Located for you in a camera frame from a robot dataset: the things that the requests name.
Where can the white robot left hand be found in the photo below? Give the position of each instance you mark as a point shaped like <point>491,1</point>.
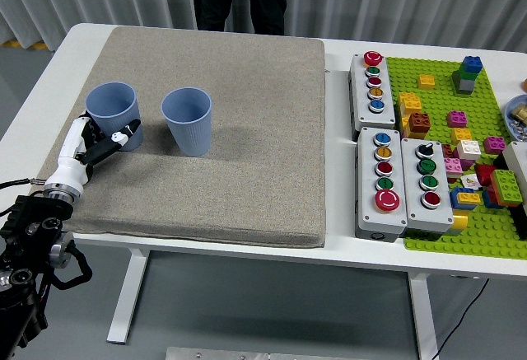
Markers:
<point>68,166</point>

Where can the blue ribbed cup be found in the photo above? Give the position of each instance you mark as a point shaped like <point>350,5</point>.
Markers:
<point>119,113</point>
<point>191,133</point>

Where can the yellow black floor tape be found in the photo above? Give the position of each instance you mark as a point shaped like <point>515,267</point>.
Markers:
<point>16,43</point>

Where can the white table leg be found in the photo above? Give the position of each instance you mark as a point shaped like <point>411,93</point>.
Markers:
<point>424,314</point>
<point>127,294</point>

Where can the grey-brown mat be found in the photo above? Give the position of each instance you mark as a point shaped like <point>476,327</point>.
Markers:
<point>247,162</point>

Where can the white table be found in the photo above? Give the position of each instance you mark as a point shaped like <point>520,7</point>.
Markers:
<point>337,253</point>

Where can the grey five-button control box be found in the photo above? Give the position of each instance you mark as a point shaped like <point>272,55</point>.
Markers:
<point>366,216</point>
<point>366,118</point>

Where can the brown toy brick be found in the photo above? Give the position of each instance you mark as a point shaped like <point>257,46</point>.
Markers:
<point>419,123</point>

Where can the pink toy brick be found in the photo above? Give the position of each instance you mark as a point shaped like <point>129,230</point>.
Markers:
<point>452,167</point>

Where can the blue toy brick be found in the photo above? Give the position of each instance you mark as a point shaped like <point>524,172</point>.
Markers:
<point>472,64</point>
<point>455,200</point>

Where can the magenta toy brick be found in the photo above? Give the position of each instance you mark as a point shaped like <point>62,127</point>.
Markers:
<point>457,119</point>
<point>494,145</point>

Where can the white toy brick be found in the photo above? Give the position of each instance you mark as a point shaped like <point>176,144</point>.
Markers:
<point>468,150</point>

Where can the white warning label piece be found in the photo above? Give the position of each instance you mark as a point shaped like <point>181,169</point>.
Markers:
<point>469,181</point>

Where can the dark green toy brick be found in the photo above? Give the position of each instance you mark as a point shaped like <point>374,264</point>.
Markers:
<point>460,76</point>

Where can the grey toy brick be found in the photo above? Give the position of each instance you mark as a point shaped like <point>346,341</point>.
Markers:
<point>465,87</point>

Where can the red toy brick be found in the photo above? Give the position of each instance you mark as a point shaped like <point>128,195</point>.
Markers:
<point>485,174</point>

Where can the green studded baseplate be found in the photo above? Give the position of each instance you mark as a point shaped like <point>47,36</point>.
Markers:
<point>486,236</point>

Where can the lime green toy brick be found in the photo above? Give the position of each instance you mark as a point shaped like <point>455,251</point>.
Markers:
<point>506,183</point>

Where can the blue bowl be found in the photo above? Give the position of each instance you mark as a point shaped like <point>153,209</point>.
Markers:
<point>510,108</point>

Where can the white box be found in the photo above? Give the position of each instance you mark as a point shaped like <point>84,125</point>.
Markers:
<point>519,162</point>

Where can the brass fitting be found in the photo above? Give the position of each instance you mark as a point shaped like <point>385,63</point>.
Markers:
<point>520,113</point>

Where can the grey selector switch control box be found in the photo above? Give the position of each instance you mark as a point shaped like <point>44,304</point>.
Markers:
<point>428,220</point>

